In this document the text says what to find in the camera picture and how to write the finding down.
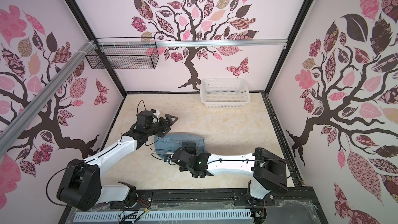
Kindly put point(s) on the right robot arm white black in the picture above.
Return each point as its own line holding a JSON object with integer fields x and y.
{"x": 268, "y": 171}

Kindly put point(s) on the white slotted cable duct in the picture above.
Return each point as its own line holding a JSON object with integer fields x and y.
{"x": 160, "y": 216}

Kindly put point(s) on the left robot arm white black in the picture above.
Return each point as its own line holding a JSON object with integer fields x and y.
{"x": 81, "y": 186}

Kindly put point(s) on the white plastic mesh basket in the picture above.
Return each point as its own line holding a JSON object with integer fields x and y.
{"x": 224, "y": 93}

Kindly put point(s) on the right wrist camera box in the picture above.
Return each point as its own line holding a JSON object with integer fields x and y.
{"x": 168, "y": 157}

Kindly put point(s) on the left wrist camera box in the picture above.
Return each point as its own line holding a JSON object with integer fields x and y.
{"x": 155, "y": 113}

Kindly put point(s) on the aluminium rail back wall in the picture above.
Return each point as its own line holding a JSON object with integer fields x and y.
{"x": 200, "y": 43}

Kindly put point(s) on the aluminium rail wall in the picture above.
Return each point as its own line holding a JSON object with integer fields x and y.
{"x": 200, "y": 43}
{"x": 14, "y": 130}

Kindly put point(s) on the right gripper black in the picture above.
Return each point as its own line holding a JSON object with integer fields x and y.
{"x": 183, "y": 155}

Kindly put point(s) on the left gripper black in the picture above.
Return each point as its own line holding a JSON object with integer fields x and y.
{"x": 166, "y": 127}

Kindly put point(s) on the blue denim long pants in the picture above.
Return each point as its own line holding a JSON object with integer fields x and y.
{"x": 171, "y": 142}

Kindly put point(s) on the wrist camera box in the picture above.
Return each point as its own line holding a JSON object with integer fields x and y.
{"x": 168, "y": 157}
{"x": 155, "y": 113}

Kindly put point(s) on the aluminium rail left wall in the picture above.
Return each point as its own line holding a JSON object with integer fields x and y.
{"x": 14, "y": 130}

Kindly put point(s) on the black wire basket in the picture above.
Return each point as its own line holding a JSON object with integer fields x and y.
{"x": 138, "y": 54}

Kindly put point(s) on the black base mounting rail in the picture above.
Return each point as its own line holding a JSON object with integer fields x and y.
{"x": 236, "y": 196}

